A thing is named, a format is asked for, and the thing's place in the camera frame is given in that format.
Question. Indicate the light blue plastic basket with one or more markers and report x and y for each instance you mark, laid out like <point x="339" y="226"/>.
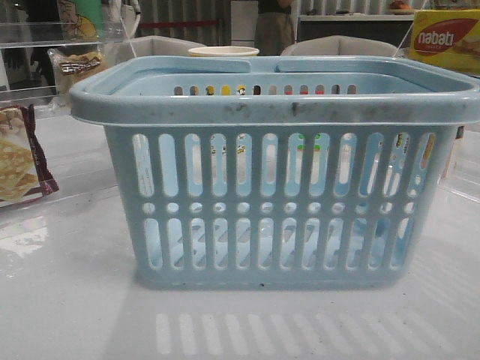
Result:
<point x="300" y="171"/>

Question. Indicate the cream paper cup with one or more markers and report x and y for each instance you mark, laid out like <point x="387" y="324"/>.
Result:
<point x="223" y="51"/>

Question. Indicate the person in beige trousers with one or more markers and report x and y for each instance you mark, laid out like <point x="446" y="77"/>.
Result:
<point x="274" y="27"/>

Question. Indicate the beige chair right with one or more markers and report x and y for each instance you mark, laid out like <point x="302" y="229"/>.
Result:
<point x="339" y="45"/>

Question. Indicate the beige chair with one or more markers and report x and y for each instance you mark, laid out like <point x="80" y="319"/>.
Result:
<point x="150" y="46"/>
<point x="339" y="45"/>

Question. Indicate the beige chair left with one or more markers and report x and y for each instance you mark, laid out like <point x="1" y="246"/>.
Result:
<point x="150" y="46"/>

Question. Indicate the clear acrylic left shelf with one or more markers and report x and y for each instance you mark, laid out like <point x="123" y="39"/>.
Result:
<point x="75" y="156"/>

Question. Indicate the clear acrylic shelf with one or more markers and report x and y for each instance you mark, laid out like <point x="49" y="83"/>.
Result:
<point x="75" y="156"/>
<point x="461" y="173"/>

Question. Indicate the maroon cracker snack bag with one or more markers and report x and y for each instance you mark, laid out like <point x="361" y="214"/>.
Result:
<point x="25" y="176"/>

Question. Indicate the yellow green cartoon package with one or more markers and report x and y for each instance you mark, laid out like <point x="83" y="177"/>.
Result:
<point x="81" y="20"/>

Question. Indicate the yellow nabati wafer box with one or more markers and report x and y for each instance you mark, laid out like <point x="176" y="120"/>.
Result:
<point x="446" y="38"/>

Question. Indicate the clear acrylic right shelf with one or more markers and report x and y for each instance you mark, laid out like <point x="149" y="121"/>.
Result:
<point x="461" y="173"/>

